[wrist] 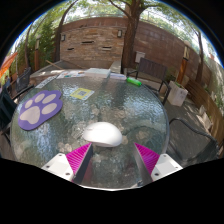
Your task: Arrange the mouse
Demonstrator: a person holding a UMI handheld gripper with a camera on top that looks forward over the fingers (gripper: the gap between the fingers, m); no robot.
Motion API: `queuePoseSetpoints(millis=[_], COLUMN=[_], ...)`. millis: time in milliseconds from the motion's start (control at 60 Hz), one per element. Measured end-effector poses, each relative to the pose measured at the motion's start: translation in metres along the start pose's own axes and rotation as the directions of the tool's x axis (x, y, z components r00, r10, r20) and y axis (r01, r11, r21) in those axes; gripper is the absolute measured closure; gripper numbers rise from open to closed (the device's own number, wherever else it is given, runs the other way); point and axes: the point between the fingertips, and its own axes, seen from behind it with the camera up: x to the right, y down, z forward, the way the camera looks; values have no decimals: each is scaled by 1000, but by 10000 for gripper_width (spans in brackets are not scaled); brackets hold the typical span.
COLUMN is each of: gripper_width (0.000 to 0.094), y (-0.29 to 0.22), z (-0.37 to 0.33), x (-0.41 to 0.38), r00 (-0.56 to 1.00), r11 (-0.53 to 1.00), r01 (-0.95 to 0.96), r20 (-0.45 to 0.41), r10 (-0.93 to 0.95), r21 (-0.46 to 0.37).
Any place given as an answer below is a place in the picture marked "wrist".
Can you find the black metal armchair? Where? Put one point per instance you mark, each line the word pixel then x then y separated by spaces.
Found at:
pixel 190 127
pixel 6 106

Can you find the black mesh chair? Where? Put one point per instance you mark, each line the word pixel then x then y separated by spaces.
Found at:
pixel 23 80

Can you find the wall lamp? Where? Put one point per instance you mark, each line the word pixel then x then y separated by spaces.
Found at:
pixel 119 33
pixel 63 37

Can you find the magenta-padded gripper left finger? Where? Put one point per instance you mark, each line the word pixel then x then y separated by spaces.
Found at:
pixel 60 165

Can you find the green tube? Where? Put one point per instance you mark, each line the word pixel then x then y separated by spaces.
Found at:
pixel 133 81

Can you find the white computer mouse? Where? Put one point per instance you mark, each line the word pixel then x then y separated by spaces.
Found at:
pixel 101 133

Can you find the stone raised bed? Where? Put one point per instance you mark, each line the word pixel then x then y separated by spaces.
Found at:
pixel 66 65

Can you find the white book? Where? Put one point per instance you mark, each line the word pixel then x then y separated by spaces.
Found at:
pixel 97 73

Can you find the slim leaning tree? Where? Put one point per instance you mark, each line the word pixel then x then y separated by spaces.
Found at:
pixel 58 40

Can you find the colourful picture sheet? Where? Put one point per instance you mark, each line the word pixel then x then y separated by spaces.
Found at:
pixel 70 74

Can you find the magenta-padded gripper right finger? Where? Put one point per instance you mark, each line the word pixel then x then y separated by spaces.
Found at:
pixel 165 166

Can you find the small pale booklet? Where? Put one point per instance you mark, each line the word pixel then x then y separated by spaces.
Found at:
pixel 118 76

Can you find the yellow square card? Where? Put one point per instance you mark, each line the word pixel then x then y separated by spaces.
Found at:
pixel 82 93

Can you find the wooden stick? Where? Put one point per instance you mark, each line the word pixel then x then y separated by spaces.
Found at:
pixel 54 64

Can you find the dark wooden bench chair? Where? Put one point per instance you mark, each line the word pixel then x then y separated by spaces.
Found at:
pixel 151 68

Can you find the purple paw-shaped mouse pad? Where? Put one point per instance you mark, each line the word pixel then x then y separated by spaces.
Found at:
pixel 38 110

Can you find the white planter box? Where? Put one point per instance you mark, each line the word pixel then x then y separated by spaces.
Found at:
pixel 177 94

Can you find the grey utility box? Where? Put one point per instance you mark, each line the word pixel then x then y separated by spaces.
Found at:
pixel 140 56

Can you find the large tree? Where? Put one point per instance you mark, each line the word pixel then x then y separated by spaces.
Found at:
pixel 130 40

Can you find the orange umbrella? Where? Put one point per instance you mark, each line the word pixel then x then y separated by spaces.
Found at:
pixel 7 63

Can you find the white plate with black lettering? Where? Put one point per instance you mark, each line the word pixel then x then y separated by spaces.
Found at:
pixel 46 81

